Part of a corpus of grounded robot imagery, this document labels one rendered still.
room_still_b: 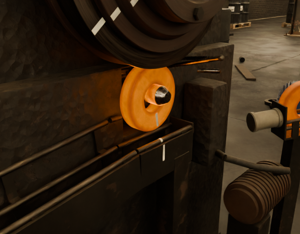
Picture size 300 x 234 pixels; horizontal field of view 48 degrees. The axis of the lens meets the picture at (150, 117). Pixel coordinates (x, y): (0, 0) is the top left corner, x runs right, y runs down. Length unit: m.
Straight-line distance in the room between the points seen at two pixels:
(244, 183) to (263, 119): 0.20
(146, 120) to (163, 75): 0.11
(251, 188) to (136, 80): 0.46
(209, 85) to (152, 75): 0.22
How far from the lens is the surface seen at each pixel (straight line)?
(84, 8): 0.57
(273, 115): 1.05
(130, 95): 0.69
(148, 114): 0.74
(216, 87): 0.90
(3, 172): 0.65
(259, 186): 0.99
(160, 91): 0.71
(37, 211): 0.61
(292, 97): 1.07
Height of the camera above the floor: 1.03
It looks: 20 degrees down
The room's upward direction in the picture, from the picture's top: straight up
